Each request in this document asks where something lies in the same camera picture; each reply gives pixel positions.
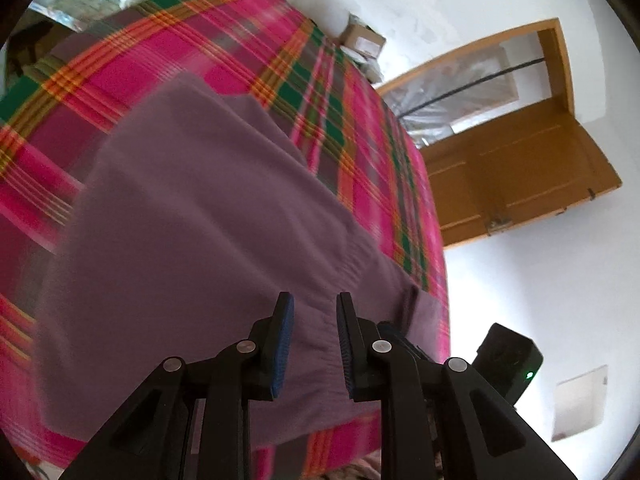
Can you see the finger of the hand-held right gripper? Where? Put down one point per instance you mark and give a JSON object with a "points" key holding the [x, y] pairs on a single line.
{"points": [[397, 334]]}

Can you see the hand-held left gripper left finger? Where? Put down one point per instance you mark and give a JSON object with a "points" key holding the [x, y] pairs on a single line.
{"points": [[282, 350]]}

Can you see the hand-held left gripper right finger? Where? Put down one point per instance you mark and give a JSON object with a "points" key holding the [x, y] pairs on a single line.
{"points": [[346, 350]]}

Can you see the purple fleece pants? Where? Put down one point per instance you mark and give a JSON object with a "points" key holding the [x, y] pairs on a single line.
{"points": [[200, 235]]}

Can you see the metal door latch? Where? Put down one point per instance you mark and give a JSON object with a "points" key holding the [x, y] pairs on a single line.
{"points": [[497, 225]]}

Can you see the wooden door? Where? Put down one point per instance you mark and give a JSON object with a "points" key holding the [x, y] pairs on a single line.
{"points": [[525, 175]]}

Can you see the clear plastic curtain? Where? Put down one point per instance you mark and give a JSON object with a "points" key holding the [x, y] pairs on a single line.
{"points": [[450, 110]]}

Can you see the black pole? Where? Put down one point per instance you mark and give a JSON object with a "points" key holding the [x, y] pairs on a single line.
{"points": [[475, 87]]}

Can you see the grey plastic parcel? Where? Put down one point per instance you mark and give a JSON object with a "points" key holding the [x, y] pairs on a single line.
{"points": [[367, 67]]}

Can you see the large cardboard box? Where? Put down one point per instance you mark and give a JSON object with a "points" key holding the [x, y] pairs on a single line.
{"points": [[362, 37]]}

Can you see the pink green plaid bed sheet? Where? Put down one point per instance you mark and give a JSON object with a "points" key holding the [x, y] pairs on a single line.
{"points": [[210, 45]]}

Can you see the grey wall panel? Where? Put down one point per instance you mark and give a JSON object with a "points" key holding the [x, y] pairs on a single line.
{"points": [[580, 405]]}

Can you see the wooden door frame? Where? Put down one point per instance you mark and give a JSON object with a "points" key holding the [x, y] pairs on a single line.
{"points": [[560, 70]]}

